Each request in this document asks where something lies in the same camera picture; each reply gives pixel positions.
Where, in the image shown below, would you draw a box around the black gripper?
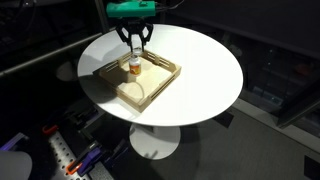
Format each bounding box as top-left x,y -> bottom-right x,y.
115,16 -> 155,52

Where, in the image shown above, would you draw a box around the slotted wooden tray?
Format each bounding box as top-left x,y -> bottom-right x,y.
98,49 -> 183,113

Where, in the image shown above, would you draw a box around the grey rounded robot base cover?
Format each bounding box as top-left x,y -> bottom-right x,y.
0,150 -> 33,180

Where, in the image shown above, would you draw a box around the orange pill bottle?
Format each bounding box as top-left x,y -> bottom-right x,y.
128,54 -> 143,77

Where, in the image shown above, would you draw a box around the grey round floor disc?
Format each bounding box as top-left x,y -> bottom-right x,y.
55,61 -> 80,83

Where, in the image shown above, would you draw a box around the purple clamp with orange tip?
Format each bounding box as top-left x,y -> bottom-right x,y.
65,141 -> 103,177
41,124 -> 60,136

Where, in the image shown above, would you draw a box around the perforated metal breadboard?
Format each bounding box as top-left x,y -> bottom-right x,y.
44,129 -> 91,180

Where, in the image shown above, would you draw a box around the blue storage bins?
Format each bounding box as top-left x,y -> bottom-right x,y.
252,85 -> 285,105

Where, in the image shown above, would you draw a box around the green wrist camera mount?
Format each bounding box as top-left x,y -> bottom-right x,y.
105,0 -> 157,19

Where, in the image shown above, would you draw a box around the grey metal upright post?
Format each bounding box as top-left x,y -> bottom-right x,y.
94,0 -> 111,34

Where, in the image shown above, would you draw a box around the black camera cable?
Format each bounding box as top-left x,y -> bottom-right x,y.
154,0 -> 186,13

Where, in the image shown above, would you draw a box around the long grey metal rail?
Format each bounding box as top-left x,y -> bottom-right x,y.
0,32 -> 103,78

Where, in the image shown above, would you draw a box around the white round table pedestal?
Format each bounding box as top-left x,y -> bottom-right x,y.
128,122 -> 182,161

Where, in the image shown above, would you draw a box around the purple clamp handle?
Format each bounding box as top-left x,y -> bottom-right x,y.
0,132 -> 30,152

